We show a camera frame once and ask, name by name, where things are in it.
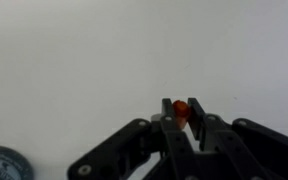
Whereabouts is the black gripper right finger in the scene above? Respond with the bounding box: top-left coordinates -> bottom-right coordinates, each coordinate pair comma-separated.
187,97 -> 288,180

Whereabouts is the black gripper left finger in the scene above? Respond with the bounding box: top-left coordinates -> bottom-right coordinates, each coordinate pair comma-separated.
67,97 -> 198,180

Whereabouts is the dark mug with handle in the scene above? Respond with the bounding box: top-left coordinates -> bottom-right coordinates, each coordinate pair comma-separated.
0,144 -> 35,180

